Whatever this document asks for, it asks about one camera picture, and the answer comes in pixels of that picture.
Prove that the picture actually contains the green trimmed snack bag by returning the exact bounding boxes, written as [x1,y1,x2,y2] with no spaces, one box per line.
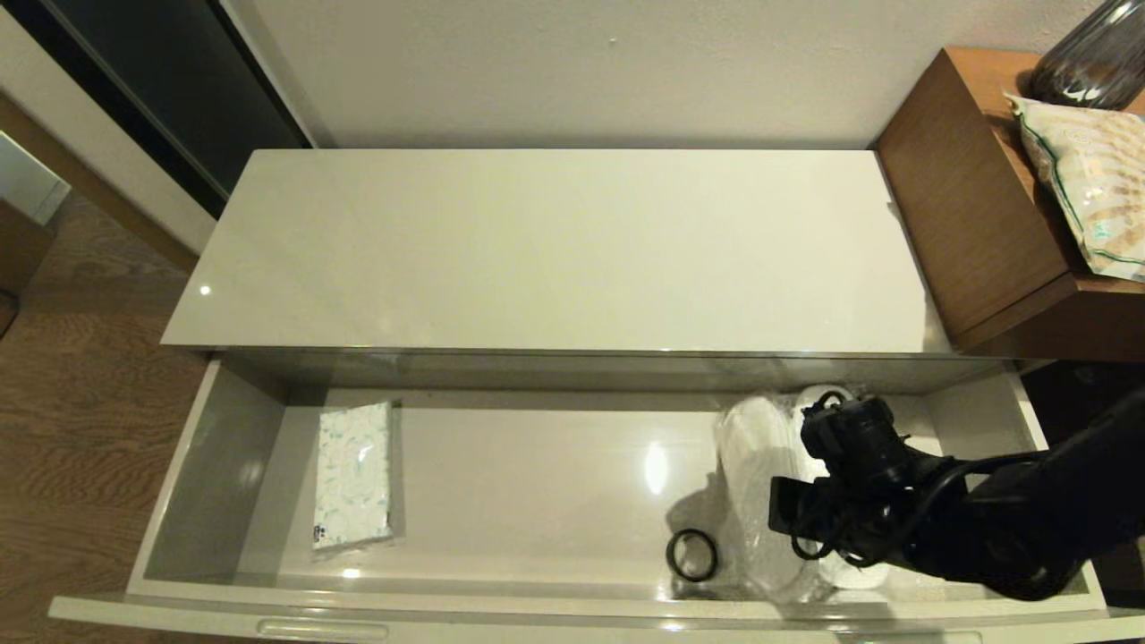
[1002,89,1145,284]

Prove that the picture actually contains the brown wooden furniture piece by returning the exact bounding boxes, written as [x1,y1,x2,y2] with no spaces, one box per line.
[0,201,56,339]

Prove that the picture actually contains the blue floral tissue pack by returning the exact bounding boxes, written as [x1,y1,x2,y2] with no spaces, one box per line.
[312,400,397,555]

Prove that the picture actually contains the white slippers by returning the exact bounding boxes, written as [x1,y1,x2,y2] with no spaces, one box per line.
[799,385,895,591]
[713,385,895,606]

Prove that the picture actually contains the black tape ring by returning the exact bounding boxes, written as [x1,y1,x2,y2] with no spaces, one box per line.
[665,528,719,583]

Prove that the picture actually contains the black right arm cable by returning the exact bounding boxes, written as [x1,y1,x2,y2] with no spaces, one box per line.
[792,452,1049,570]

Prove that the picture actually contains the dark glass vase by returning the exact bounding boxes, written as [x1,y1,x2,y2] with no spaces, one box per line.
[1027,0,1145,111]

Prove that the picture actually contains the pale grey box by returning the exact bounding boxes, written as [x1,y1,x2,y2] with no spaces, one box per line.
[0,132,72,226]

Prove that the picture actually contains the glossy beige low cabinet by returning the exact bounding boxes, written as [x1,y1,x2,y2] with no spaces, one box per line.
[159,148,1049,394]

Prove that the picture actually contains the dark glass door panel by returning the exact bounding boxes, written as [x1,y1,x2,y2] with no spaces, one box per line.
[0,0,314,220]

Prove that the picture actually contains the beige cabinet drawer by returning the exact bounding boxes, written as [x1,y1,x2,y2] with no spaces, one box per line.
[49,351,1145,644]

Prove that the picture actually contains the brown wooden side table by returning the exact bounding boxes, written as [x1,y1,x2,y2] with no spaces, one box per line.
[872,47,1145,360]

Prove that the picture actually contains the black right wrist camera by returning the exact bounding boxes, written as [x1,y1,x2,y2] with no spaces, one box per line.
[768,477,809,539]

